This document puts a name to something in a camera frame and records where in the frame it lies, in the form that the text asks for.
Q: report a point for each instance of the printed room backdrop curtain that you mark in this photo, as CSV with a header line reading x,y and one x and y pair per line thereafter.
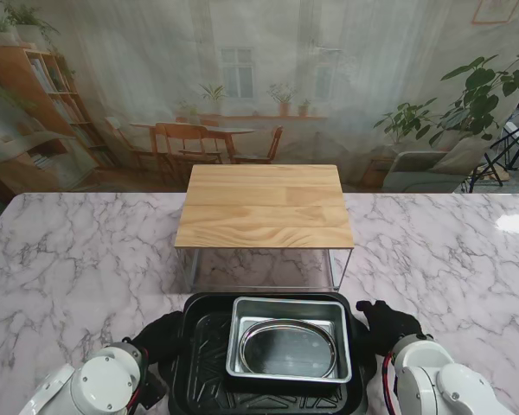
x,y
155,86

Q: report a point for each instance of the oval stainless steel plate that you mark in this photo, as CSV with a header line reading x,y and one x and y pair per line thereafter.
x,y
285,350

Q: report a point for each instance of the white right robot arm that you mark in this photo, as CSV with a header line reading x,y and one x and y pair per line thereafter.
x,y
441,380

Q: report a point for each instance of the wooden shelf with metal legs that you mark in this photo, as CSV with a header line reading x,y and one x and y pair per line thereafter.
x,y
264,207

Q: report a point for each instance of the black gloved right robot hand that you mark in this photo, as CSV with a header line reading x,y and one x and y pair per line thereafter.
x,y
389,328

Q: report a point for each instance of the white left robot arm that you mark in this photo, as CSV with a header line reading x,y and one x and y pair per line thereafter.
x,y
99,380

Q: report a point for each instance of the black patterned baking tray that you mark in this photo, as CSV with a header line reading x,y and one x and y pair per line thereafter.
x,y
203,346

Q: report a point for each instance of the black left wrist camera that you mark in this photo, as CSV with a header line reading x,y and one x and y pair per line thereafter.
x,y
153,389

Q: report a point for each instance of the silver rectangular baking tray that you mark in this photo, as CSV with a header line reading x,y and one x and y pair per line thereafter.
x,y
290,309

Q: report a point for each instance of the black tripod stand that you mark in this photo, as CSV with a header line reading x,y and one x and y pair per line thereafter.
x,y
508,144

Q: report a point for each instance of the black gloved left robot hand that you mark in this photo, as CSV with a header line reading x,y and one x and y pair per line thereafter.
x,y
162,337

